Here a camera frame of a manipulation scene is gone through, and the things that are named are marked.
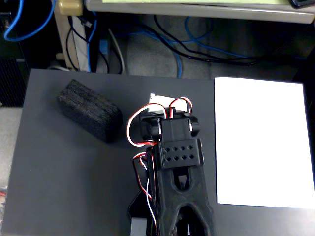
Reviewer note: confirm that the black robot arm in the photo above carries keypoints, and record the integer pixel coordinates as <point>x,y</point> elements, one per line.
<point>182,196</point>

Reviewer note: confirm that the grey base clamp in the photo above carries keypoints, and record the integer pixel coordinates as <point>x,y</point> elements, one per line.
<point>139,227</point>

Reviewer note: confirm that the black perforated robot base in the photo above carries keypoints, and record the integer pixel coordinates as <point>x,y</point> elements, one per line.
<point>137,206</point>

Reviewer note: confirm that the black foam cube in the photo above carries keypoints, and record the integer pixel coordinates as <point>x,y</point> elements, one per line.
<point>88,110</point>

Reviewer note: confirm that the small blue box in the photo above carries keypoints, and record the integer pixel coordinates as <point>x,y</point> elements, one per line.
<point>103,46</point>

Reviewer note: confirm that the dark grey work mat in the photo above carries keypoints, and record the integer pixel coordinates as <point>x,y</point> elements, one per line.
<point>61,184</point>

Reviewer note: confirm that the black desk object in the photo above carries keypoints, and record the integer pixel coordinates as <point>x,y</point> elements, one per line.
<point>300,3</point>

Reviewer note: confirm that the clear network plug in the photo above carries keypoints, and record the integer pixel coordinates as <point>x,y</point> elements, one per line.
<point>86,22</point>

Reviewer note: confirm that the beige plastic cap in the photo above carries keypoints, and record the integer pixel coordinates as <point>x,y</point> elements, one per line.
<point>70,7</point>

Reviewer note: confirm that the white paper sheet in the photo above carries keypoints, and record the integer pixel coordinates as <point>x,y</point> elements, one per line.
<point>258,147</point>

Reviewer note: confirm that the beige desk leg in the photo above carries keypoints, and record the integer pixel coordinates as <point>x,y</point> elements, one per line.
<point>78,49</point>

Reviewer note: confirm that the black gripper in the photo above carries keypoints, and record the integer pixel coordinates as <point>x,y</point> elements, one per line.
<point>157,99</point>

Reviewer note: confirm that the black vented case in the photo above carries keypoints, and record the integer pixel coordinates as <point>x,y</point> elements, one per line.
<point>11,83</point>

